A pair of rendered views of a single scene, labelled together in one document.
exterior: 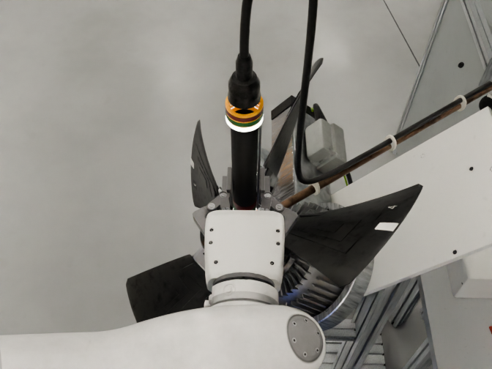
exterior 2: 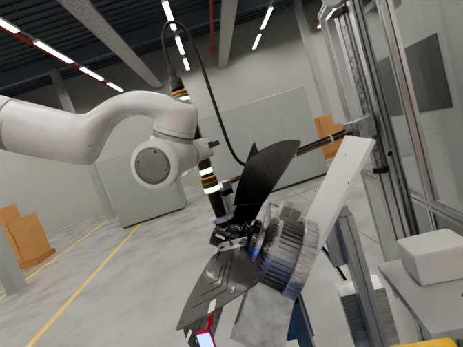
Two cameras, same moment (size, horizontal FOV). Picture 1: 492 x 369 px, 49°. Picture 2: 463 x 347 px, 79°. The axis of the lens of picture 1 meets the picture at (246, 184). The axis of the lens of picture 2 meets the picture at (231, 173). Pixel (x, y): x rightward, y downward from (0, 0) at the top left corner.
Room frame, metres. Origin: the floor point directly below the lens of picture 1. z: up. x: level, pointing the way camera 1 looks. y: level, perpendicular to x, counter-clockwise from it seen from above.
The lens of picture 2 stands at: (-0.33, -0.18, 1.48)
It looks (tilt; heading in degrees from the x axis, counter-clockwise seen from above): 7 degrees down; 9
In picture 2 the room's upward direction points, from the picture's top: 18 degrees counter-clockwise
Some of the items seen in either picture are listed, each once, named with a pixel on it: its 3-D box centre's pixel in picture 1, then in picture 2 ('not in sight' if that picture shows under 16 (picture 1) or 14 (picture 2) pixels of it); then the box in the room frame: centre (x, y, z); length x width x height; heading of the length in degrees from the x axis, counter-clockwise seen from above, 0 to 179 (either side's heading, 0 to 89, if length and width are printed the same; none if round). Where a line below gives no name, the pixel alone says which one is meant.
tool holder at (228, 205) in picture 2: not in sight; (220, 201); (0.43, -0.01, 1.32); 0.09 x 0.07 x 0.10; 124
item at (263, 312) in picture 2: not in sight; (262, 317); (0.38, -0.03, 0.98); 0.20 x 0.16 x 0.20; 89
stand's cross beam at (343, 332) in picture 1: (322, 331); not in sight; (0.56, -0.22, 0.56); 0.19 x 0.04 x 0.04; 89
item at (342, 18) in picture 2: not in sight; (361, 93); (0.80, -0.56, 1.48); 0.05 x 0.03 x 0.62; 34
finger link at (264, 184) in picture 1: (271, 192); not in sight; (0.41, -0.03, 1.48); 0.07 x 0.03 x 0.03; 179
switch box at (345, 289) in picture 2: not in sight; (366, 312); (0.64, -0.34, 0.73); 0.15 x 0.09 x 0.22; 89
